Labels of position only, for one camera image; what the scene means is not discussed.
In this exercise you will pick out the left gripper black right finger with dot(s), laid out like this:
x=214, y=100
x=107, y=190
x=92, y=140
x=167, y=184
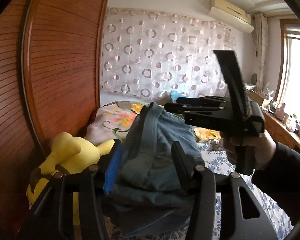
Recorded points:
x=184, y=163

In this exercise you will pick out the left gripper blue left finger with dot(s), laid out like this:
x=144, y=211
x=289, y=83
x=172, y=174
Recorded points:
x=111, y=172

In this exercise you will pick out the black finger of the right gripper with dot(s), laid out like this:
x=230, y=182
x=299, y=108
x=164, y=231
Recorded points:
x=214, y=109

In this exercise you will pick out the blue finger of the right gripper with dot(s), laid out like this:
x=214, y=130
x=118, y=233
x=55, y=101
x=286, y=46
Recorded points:
x=208, y=100

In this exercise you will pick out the grey-blue pants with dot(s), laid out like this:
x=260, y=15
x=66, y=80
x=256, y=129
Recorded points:
x=147, y=195

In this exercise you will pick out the person's right black sleeve forearm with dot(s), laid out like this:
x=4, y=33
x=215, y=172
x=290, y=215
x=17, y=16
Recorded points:
x=280, y=180

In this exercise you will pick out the person's right hand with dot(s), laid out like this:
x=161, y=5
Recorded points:
x=264, y=148

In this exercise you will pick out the blue item on box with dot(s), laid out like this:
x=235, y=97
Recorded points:
x=174, y=95

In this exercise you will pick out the cardboard box on cabinet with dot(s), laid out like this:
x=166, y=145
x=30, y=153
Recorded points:
x=259, y=97

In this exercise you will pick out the blue floral white bedsheet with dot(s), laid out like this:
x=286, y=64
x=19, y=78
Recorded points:
x=226, y=205

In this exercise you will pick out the pink bottle on cabinet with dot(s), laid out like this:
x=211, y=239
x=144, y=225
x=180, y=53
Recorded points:
x=280, y=112

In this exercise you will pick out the long brown wooden cabinet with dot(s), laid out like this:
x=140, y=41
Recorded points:
x=278, y=132

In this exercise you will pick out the yellow plush toy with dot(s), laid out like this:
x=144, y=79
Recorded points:
x=65, y=191

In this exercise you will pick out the wooden framed window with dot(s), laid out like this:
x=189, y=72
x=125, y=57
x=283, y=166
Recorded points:
x=288, y=88

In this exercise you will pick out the colourful floral pink blanket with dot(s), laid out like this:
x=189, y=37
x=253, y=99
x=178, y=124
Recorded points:
x=117, y=119

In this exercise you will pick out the circle-patterned sheer curtain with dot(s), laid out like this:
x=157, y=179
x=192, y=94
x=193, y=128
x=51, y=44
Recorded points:
x=148, y=54

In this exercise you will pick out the brown wooden louvred wardrobe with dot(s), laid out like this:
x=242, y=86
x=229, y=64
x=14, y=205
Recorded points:
x=50, y=54

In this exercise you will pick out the white wall air conditioner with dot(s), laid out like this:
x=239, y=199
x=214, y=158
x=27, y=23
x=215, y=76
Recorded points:
x=231, y=15

